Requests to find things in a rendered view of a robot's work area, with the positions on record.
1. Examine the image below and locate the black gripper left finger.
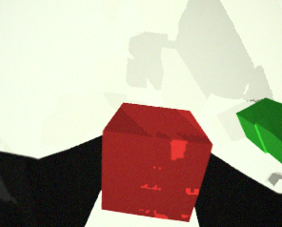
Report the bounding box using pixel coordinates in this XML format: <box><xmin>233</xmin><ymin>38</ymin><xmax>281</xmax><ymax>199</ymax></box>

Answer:
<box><xmin>0</xmin><ymin>135</ymin><xmax>102</xmax><ymax>227</ymax></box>

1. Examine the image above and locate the red block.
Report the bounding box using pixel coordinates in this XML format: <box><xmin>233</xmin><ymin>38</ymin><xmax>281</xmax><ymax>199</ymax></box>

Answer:
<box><xmin>101</xmin><ymin>102</ymin><xmax>213</xmax><ymax>222</ymax></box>

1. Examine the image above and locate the green block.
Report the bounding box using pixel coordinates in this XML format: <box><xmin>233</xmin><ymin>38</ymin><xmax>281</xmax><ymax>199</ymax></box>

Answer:
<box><xmin>236</xmin><ymin>98</ymin><xmax>282</xmax><ymax>154</ymax></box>
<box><xmin>255</xmin><ymin>109</ymin><xmax>282</xmax><ymax>163</ymax></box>

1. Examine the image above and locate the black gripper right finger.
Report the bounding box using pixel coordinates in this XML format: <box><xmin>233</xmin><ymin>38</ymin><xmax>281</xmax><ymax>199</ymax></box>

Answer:
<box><xmin>194</xmin><ymin>153</ymin><xmax>282</xmax><ymax>227</ymax></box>

